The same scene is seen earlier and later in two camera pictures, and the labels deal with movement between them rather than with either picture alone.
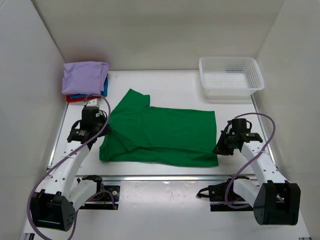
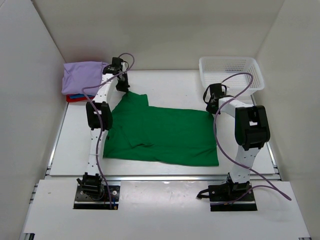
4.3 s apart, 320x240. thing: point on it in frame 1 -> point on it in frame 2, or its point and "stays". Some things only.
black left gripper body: x=107 y=129 -> x=123 y=84
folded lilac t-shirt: x=84 y=77 stays
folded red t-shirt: x=68 y=99 stays
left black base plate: x=103 y=200 stays
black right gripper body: x=226 y=141 -> x=211 y=110
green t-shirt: x=135 y=132 stays
